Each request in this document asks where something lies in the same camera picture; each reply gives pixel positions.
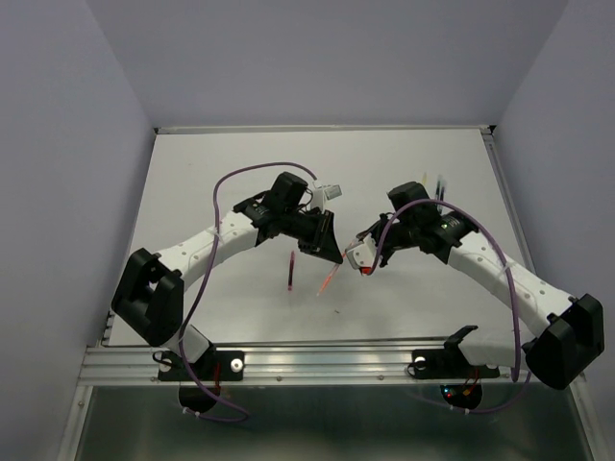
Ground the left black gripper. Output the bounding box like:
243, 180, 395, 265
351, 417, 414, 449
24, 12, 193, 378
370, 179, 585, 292
281, 208, 343, 264

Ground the orange pen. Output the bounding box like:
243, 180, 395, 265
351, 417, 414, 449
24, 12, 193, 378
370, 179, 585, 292
316, 252, 346, 296

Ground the purple pen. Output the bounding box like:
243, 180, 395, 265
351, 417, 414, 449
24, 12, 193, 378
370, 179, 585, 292
438, 175, 446, 201

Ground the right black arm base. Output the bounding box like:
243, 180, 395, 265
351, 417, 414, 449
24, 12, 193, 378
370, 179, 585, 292
405, 326, 501, 414

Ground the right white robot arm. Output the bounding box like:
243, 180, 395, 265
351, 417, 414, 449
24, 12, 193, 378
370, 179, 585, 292
360, 182, 604, 390

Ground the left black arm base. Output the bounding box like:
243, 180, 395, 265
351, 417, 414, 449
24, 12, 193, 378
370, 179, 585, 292
152, 346, 247, 422

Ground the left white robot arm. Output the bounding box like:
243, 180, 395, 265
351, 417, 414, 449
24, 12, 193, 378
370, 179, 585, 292
111, 172, 343, 378

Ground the red pen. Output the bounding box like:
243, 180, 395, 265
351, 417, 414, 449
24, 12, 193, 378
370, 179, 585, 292
287, 250, 296, 292

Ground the white table board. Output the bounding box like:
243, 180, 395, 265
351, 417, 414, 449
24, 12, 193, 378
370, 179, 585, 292
131, 130, 521, 343

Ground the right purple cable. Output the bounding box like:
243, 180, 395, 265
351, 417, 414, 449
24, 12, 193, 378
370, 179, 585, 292
377, 200, 532, 416

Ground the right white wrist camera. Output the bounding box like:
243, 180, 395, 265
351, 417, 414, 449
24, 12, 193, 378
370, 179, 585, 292
345, 233, 379, 276

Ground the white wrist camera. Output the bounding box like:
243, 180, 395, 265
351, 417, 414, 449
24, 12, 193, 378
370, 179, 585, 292
307, 181, 342, 211
345, 233, 379, 276

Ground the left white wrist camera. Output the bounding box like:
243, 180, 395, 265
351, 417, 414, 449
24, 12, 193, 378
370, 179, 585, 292
307, 181, 342, 211

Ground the aluminium front rail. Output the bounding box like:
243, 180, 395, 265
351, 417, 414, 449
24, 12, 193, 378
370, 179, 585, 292
78, 331, 525, 387

